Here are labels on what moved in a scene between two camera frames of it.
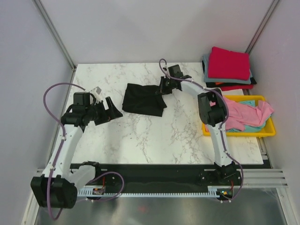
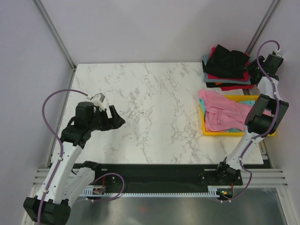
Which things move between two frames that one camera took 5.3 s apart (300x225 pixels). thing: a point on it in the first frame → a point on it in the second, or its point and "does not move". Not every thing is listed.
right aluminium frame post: (261, 26) does not move
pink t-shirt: (240, 115) does not move
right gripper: (162, 90) → (250, 68)
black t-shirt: (143, 99) → (225, 63)
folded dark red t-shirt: (244, 86) does not move
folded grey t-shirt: (206, 62) does not move
